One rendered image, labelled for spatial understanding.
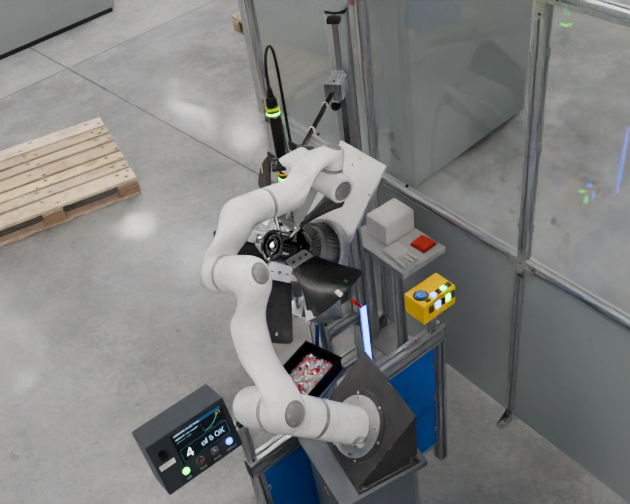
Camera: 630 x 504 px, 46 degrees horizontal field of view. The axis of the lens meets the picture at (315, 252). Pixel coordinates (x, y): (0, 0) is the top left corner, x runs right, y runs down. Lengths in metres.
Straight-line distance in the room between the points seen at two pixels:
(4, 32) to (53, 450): 4.92
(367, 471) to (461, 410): 1.44
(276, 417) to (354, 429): 0.34
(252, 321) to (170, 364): 2.16
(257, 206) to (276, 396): 0.51
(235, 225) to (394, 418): 0.76
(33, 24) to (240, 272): 6.39
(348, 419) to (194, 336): 2.09
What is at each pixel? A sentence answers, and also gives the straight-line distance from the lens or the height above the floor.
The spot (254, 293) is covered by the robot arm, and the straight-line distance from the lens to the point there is 1.93.
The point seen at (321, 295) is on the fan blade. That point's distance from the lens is 2.58.
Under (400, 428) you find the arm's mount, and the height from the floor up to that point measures 1.12.
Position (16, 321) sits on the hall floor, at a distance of 4.76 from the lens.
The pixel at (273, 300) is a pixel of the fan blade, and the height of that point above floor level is 1.04.
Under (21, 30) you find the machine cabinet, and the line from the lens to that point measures 8.08.
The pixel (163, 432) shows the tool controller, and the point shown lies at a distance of 2.22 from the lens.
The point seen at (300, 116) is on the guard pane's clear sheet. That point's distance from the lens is 3.77.
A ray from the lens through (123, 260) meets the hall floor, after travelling 4.87.
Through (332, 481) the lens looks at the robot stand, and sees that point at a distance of 2.41.
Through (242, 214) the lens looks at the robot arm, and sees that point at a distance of 1.98.
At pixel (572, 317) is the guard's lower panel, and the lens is 2.94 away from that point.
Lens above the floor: 2.96
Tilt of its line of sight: 41 degrees down
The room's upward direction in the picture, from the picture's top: 9 degrees counter-clockwise
